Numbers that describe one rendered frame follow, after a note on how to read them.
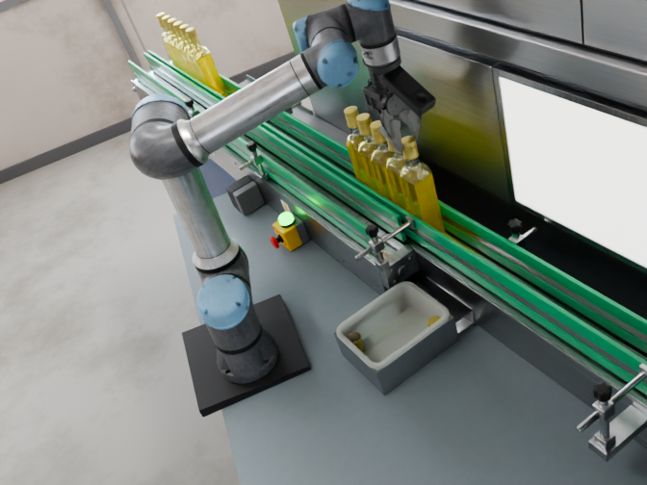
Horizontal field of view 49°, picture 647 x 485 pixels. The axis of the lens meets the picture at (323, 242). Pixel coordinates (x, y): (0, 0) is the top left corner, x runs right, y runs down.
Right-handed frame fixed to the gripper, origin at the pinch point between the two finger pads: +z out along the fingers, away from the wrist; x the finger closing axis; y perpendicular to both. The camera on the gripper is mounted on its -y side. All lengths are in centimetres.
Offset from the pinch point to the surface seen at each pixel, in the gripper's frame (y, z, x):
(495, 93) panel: -16.2, -10.8, -12.1
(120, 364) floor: 133, 115, 79
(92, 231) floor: 242, 115, 55
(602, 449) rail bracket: -65, 29, 17
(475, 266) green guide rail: -21.2, 21.5, 4.2
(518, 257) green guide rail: -26.7, 21.0, -3.1
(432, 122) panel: 7.1, 4.0, -12.4
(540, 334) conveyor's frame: -40.4, 27.6, 5.9
